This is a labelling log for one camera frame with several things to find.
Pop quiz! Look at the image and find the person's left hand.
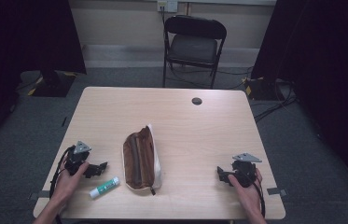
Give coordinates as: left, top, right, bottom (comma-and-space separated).
51, 156, 90, 203

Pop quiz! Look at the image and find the white wall socket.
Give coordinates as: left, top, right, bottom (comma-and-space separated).
157, 0, 179, 14

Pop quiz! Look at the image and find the white and green glue stick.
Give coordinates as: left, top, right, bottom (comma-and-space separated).
88, 175, 121, 200

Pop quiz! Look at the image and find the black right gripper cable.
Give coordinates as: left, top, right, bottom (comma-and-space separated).
251, 178, 267, 219

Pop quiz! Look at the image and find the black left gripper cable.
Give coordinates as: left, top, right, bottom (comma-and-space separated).
49, 145, 77, 224

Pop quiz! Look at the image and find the black folding chair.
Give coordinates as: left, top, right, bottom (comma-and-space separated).
162, 14, 228, 90

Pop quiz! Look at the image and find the person's right hand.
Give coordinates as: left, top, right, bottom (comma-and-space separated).
227, 167, 265, 214

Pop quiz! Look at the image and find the brown and white pencil case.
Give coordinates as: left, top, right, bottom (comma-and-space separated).
121, 123, 163, 197

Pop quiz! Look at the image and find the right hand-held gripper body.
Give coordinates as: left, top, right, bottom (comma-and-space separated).
230, 151, 263, 189

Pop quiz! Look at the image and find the grey tape strip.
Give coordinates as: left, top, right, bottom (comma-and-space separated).
266, 187, 288, 197
27, 189, 52, 201

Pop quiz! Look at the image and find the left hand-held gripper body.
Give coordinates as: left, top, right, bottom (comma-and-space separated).
64, 140, 93, 176

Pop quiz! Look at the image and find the dark curtain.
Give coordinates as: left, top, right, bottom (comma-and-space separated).
250, 0, 348, 202
0, 0, 88, 158

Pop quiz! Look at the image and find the black stand base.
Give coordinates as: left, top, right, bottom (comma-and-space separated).
27, 70, 78, 99
244, 77, 286, 102

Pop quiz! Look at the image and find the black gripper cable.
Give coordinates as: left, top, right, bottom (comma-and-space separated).
49, 145, 77, 224
251, 178, 267, 219

